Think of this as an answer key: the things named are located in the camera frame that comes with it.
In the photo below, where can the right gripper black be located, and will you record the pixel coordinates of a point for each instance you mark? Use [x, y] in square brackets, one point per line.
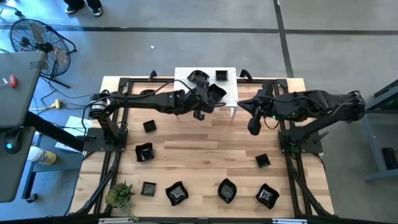
[275, 105]

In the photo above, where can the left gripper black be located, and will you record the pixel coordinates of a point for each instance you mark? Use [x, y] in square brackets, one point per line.
[194, 101]

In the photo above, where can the black leaf-shaped plate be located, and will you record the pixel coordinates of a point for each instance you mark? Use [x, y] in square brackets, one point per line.
[227, 190]
[196, 75]

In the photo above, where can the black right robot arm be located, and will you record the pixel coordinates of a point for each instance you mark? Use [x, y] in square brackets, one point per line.
[326, 99]

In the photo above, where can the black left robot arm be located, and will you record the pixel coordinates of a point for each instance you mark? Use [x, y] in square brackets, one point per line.
[140, 101]

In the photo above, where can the white perforated metal shelf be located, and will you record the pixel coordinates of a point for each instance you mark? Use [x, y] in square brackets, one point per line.
[231, 90]

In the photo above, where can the small square black plate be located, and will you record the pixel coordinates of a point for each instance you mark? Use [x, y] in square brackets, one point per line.
[221, 75]
[263, 160]
[148, 188]
[149, 126]

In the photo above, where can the small green artificial plant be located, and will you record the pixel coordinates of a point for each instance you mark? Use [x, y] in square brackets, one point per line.
[119, 194]

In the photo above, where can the blue-grey metal stand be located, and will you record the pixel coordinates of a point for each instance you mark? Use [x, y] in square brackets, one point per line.
[377, 163]

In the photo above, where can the yellow power adapter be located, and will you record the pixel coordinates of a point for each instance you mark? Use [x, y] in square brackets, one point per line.
[57, 104]

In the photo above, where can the small black box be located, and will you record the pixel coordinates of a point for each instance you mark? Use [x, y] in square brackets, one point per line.
[390, 158]

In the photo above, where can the person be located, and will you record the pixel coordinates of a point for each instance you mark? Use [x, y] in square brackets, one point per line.
[93, 6]

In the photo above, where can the white and yellow bottle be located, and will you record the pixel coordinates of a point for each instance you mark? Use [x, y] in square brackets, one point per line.
[43, 156]

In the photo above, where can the black floor fan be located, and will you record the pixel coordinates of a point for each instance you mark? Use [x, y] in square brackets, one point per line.
[46, 47]

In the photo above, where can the grey tape piece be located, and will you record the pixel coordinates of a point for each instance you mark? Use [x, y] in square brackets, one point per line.
[38, 64]

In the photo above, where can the grey desk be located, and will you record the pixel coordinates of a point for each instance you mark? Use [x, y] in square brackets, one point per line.
[18, 93]

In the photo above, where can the black computer mouse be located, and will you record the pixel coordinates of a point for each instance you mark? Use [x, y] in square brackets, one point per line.
[12, 141]

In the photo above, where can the small red object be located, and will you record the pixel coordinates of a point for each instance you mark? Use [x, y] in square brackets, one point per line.
[12, 81]

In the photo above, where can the office chair base leg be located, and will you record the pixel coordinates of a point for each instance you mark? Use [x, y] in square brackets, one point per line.
[17, 13]

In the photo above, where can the black curved bracket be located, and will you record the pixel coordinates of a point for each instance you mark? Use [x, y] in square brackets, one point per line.
[246, 74]
[152, 74]

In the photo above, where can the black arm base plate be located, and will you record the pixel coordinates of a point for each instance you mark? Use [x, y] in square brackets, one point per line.
[311, 146]
[93, 144]

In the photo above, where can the black aluminium table frame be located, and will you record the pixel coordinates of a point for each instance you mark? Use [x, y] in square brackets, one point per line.
[123, 81]

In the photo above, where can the white bracket plate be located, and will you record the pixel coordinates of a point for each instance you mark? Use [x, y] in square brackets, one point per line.
[115, 221]
[289, 221]

